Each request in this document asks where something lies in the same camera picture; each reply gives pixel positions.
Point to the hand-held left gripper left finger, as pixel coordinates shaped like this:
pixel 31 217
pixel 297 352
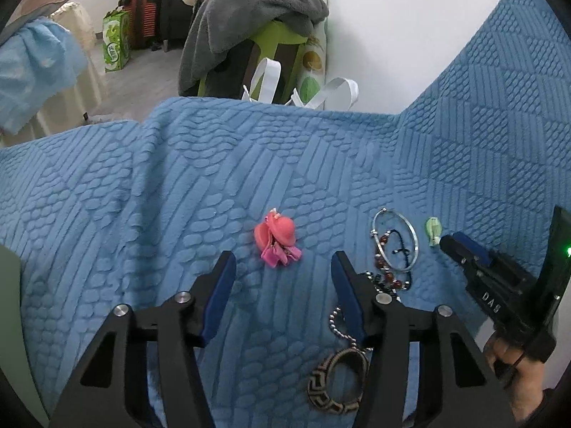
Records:
pixel 219 292

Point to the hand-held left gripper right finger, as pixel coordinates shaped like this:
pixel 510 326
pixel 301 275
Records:
pixel 349 292

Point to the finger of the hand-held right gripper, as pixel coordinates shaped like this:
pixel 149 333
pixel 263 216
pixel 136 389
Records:
pixel 468 246
pixel 457 256

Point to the small green hair clip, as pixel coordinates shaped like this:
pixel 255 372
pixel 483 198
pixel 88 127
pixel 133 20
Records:
pixel 433 232

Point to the silver bangle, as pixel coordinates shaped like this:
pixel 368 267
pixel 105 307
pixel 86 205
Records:
pixel 416 240

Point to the pink flower hair clip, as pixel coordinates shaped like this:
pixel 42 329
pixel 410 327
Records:
pixel 279 232

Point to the person's right hand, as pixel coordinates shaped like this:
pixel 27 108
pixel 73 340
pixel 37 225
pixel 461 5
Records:
pixel 522 379

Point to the blue textured blanket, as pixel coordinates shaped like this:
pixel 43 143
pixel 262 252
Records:
pixel 178 187

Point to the white tote bag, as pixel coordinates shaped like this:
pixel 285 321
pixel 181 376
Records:
pixel 267 76

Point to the rolled mat with green dots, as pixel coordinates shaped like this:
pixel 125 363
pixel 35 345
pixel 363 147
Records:
pixel 314 58

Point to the green plastic stool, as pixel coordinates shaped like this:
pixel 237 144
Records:
pixel 285 35

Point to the red suitcase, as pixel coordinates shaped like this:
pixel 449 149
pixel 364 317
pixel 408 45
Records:
pixel 142 22

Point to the grey fleece blanket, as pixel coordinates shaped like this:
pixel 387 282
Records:
pixel 250 9

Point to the light blue cloth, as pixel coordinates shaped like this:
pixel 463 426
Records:
pixel 35 67

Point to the black suitcase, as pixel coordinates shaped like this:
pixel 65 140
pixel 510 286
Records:
pixel 174 4

